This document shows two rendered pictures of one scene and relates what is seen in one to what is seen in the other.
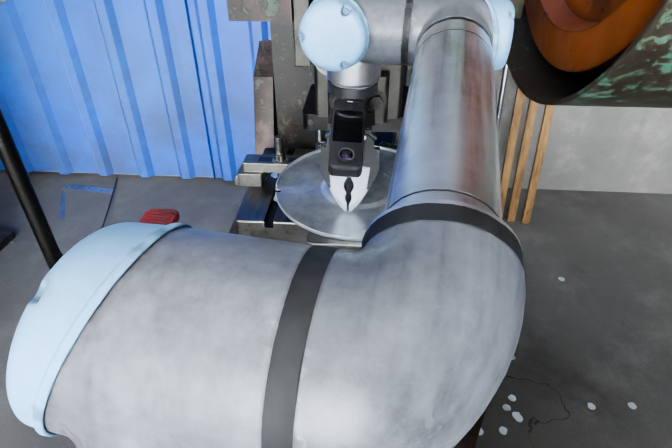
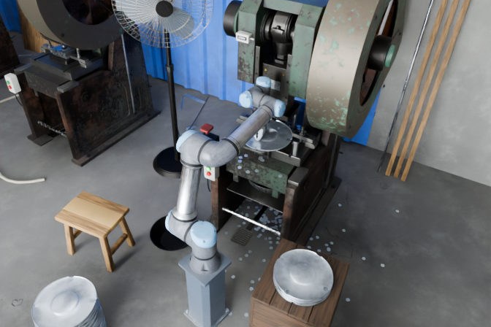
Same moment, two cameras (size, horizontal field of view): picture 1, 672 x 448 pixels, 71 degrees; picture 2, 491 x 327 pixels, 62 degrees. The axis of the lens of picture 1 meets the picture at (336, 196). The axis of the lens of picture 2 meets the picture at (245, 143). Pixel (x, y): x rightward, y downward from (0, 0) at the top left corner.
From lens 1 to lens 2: 152 cm
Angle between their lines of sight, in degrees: 20
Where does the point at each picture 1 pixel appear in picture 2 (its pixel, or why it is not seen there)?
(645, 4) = not seen: hidden behind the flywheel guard
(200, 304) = (196, 141)
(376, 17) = (254, 98)
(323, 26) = (242, 98)
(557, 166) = (440, 155)
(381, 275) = (214, 144)
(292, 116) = not seen: hidden behind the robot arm
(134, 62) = (229, 45)
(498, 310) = (226, 151)
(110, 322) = (188, 140)
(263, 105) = not seen: hidden behind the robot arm
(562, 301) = (388, 220)
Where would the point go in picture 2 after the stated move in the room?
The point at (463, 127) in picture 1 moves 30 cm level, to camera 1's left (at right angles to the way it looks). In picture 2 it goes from (243, 129) to (184, 111)
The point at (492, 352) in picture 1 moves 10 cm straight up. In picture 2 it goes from (223, 155) to (223, 135)
